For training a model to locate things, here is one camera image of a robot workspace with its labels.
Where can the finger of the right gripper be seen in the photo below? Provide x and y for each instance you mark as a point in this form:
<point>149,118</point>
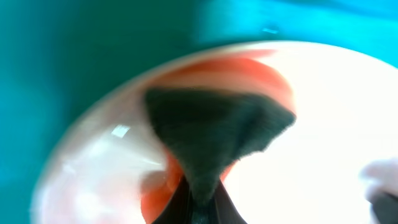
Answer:
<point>384,207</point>

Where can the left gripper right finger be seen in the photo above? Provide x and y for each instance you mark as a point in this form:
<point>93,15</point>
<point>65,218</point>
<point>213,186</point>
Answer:
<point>224,210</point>

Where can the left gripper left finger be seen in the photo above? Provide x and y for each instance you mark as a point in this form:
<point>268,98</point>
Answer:
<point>179,207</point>

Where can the teal plastic serving tray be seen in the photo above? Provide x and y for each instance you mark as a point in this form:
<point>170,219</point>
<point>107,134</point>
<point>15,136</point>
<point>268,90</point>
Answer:
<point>59,56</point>

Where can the white plate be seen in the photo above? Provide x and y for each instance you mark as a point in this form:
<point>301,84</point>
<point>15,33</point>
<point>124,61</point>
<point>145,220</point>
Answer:
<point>340,152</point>

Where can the red and green sponge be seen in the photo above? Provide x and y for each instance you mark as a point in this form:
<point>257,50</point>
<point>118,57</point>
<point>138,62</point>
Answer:
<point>211,114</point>

